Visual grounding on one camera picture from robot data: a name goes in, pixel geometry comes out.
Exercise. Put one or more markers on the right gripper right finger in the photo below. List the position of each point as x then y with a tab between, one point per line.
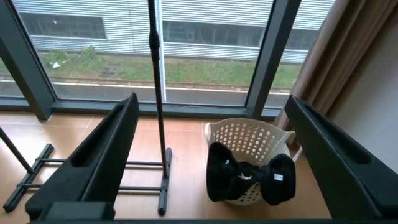
357	193

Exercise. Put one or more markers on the white laundry basket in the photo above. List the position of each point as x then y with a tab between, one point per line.
248	137

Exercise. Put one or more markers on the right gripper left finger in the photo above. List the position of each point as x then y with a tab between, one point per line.
77	186

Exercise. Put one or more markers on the heap of clothes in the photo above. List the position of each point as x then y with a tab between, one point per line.
224	174

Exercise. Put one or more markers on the black clothes rack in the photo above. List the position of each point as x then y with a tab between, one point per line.
157	77

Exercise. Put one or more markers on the window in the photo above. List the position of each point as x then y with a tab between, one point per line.
270	62

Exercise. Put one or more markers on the beige curtain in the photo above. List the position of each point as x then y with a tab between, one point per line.
326	62

